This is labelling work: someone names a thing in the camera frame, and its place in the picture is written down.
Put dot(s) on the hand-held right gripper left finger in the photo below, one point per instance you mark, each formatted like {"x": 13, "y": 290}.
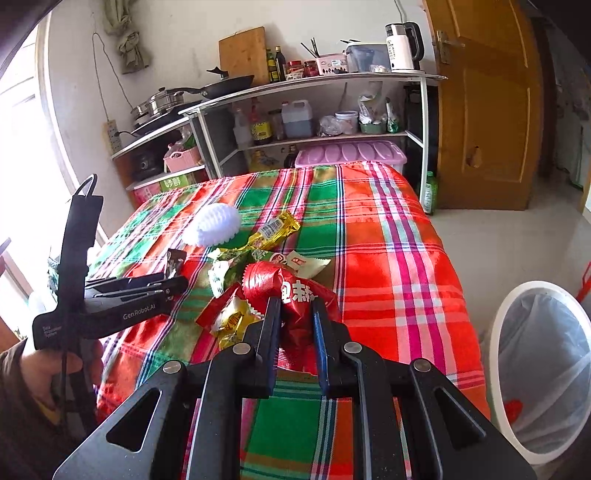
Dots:
{"x": 272, "y": 323}

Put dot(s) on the green packet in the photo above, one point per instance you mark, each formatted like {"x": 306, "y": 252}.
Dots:
{"x": 393, "y": 120}

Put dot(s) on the steel cooking pot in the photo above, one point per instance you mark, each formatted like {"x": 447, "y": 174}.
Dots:
{"x": 159, "y": 104}

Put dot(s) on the yellow snack bag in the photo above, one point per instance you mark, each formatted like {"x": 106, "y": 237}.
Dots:
{"x": 264, "y": 161}

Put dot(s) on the yellow red snack wrapper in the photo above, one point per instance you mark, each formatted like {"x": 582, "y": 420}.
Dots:
{"x": 231, "y": 321}

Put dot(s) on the red snack packet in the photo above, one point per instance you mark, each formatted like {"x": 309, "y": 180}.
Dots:
{"x": 295, "y": 300}

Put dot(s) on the yellow label sauce bottle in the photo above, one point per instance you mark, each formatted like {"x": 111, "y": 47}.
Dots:
{"x": 261, "y": 131}

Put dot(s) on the green snack wrapper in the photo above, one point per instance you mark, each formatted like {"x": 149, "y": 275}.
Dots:
{"x": 226, "y": 267}

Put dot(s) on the wooden cutting board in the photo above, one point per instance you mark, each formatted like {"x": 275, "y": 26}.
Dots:
{"x": 242, "y": 55}

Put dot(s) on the red sauce jar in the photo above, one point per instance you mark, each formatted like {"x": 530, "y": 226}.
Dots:
{"x": 310, "y": 68}
{"x": 294, "y": 69}

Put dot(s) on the white black electric kettle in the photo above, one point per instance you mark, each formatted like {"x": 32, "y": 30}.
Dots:
{"x": 399, "y": 50}

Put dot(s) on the pink chopstick holder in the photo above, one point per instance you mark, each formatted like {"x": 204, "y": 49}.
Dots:
{"x": 332, "y": 64}

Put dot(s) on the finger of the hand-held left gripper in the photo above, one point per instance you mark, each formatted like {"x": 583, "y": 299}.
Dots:
{"x": 138, "y": 279}
{"x": 175, "y": 285}

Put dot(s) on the green red cardboard box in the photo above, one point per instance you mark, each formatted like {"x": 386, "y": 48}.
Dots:
{"x": 175, "y": 182}

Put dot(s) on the gold snack wrapper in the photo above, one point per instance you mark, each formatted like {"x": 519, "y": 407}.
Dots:
{"x": 277, "y": 228}

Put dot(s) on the dark chopsticks bundle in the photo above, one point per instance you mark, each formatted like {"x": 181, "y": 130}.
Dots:
{"x": 314, "y": 48}

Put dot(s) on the black induction cooker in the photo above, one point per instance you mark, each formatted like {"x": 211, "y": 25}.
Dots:
{"x": 157, "y": 124}

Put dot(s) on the clear plastic storage container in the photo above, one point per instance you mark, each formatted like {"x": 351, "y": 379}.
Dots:
{"x": 367, "y": 57}

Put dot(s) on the black rice cooker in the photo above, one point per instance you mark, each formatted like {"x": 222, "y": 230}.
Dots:
{"x": 145, "y": 164}

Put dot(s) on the person's left forearm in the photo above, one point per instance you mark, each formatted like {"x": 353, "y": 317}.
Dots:
{"x": 18, "y": 438}

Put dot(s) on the red plastic bag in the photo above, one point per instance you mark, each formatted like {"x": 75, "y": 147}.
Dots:
{"x": 513, "y": 410}

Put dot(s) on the plastic jug dark liquid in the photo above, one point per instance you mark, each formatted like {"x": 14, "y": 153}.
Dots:
{"x": 298, "y": 122}

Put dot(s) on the black frying pan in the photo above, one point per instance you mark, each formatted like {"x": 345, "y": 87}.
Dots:
{"x": 231, "y": 85}

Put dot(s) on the green bowl with bags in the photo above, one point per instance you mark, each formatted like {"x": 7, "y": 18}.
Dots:
{"x": 373, "y": 124}

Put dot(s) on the hanging grey cloth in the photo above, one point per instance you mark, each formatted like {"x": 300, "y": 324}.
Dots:
{"x": 129, "y": 46}

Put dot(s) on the white round trash bin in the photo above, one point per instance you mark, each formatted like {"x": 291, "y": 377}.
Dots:
{"x": 545, "y": 350}

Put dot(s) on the wooden door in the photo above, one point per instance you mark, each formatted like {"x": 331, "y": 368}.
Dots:
{"x": 489, "y": 115}

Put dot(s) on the person's left hand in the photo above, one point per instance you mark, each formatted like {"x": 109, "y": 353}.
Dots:
{"x": 41, "y": 369}

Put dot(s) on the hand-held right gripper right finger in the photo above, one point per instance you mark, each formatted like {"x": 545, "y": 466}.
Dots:
{"x": 319, "y": 341}

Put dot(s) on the white lidded container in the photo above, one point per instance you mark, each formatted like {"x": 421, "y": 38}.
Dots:
{"x": 347, "y": 123}

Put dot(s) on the low white shelf unit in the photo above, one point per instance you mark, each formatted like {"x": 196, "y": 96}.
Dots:
{"x": 138, "y": 142}

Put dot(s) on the green plastic bottle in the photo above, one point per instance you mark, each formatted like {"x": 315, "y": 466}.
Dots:
{"x": 429, "y": 194}

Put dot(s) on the red green plaid cloth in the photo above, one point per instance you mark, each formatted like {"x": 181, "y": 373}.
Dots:
{"x": 392, "y": 286}

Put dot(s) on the white power strip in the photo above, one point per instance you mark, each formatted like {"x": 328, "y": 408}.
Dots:
{"x": 113, "y": 136}

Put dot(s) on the dark oil bottle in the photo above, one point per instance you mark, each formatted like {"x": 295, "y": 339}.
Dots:
{"x": 270, "y": 69}
{"x": 280, "y": 67}

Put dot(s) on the clear plastic bottle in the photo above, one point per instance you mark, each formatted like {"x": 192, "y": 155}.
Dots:
{"x": 241, "y": 131}

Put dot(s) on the white foam fruit net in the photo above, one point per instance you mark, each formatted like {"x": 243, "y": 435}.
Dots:
{"x": 212, "y": 226}

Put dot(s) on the crumpled clear plastic bag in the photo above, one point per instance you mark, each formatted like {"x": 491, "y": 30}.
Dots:
{"x": 328, "y": 127}

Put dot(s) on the tall white metal rack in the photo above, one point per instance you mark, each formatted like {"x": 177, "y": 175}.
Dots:
{"x": 423, "y": 138}

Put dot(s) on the pink woven basket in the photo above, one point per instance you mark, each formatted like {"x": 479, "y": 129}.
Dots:
{"x": 182, "y": 161}

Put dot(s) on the small dark wrapper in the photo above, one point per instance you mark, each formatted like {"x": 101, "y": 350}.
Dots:
{"x": 175, "y": 263}

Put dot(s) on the pink lid storage box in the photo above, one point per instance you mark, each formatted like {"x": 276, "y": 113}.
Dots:
{"x": 346, "y": 152}

